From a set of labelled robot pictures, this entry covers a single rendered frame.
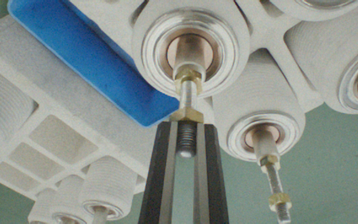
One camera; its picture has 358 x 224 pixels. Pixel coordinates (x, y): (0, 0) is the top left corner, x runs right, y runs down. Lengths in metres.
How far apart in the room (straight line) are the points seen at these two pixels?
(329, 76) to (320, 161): 0.60
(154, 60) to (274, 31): 0.14
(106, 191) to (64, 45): 0.25
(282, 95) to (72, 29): 0.35
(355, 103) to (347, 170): 0.68
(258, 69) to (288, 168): 0.57
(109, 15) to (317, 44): 0.21
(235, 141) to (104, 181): 0.25
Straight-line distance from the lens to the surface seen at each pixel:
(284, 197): 0.19
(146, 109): 0.44
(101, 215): 0.41
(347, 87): 0.23
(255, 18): 0.24
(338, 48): 0.22
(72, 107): 0.36
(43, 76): 0.37
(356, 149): 0.82
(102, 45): 0.46
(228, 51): 0.17
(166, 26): 0.16
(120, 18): 0.25
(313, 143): 0.71
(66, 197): 0.50
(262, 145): 0.22
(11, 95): 0.37
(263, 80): 0.24
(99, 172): 0.41
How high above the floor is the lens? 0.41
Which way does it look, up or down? 49 degrees down
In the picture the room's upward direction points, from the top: 175 degrees counter-clockwise
